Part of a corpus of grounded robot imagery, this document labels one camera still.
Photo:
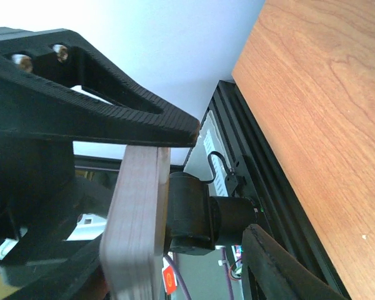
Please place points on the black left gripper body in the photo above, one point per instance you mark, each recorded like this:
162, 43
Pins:
41, 200

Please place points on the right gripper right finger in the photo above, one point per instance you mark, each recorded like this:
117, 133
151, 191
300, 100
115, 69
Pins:
270, 272

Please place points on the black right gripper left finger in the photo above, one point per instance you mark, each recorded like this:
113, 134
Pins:
55, 85

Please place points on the red playing card deck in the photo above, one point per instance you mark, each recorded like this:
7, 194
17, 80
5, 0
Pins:
132, 245

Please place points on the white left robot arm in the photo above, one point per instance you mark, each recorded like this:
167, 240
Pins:
196, 221

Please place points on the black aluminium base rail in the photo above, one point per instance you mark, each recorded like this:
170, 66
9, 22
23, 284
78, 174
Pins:
260, 178

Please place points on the light blue cable duct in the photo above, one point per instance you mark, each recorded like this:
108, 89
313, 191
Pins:
197, 163

